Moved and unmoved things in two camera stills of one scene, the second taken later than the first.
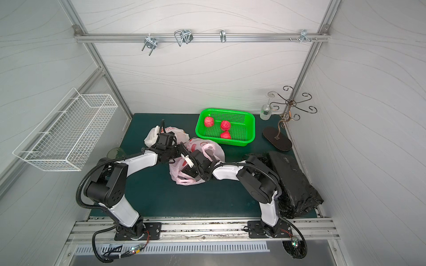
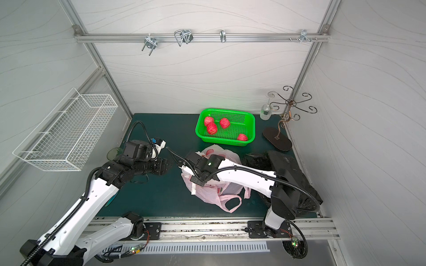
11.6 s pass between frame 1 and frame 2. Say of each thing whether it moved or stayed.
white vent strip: stayed
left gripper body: moved
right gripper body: stayed
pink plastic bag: moved
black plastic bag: stayed
